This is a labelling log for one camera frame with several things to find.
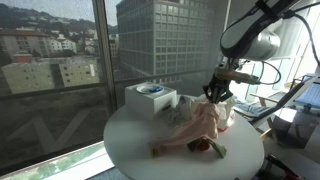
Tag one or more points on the orange wrist camera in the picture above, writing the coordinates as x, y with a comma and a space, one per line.
226, 74

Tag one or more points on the pink shirt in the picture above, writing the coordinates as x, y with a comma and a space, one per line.
193, 128

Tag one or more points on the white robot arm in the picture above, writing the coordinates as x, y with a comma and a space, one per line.
249, 38

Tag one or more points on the blue white bowl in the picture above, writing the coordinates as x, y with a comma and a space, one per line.
149, 89

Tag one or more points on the white box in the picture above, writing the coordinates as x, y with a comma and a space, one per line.
149, 105

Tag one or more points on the wooden chair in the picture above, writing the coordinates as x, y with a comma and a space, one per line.
257, 110

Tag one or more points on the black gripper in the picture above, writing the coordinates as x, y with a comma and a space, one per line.
217, 85

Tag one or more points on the radish plush toy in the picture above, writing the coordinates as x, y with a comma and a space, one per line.
203, 144

